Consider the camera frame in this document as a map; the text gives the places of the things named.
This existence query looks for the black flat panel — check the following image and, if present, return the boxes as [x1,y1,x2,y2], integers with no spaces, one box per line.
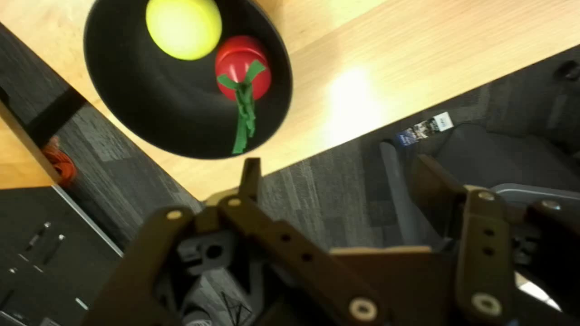
[0,187,125,326]

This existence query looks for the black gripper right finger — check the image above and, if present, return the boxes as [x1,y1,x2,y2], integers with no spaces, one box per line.
[413,153,580,326]

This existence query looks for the black plastic bowl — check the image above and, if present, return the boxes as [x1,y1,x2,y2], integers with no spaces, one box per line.
[82,0,296,162]

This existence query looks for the red toy radish green leaves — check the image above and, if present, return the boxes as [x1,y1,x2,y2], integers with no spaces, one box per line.
[214,35,274,157]

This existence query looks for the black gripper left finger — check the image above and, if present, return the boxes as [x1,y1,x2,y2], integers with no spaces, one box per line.
[80,157,392,326]

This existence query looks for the yellow round toy fruit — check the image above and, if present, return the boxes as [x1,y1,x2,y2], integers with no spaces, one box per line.
[143,0,225,62]

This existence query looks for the dark grey office chair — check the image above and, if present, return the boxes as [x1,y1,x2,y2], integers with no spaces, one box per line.
[379,120,580,243]

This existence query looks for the orange round plastic part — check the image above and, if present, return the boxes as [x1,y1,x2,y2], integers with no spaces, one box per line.
[42,144,80,187]

